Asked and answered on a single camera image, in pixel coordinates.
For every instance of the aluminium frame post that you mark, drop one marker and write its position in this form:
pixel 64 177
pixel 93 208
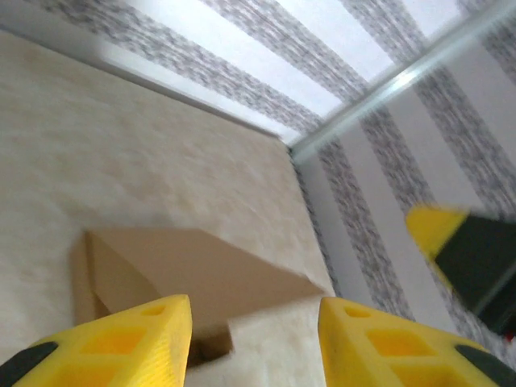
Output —
pixel 403 76

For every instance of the brown cardboard box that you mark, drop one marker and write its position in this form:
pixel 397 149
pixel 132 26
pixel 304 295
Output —
pixel 201 274

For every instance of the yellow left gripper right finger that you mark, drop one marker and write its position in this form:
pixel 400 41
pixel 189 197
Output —
pixel 403 354

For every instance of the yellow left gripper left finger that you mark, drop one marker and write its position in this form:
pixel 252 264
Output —
pixel 121 350

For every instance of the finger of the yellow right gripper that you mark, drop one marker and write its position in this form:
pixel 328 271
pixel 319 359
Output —
pixel 463 250

